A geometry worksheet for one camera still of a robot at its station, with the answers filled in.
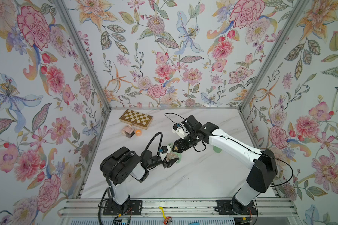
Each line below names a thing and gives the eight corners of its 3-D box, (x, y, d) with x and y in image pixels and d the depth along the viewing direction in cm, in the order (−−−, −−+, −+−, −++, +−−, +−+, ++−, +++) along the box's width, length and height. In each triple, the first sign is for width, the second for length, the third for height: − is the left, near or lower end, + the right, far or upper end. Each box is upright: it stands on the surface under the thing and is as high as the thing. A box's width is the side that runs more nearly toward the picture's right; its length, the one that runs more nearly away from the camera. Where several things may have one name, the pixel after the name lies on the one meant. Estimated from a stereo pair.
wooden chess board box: (119, 120, 114) (118, 118, 112) (127, 110, 121) (127, 108, 119) (147, 130, 108) (147, 128, 106) (154, 118, 116) (154, 116, 114)
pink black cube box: (121, 133, 106) (119, 130, 103) (129, 126, 110) (128, 123, 107) (129, 139, 103) (128, 135, 100) (137, 131, 107) (136, 128, 104)
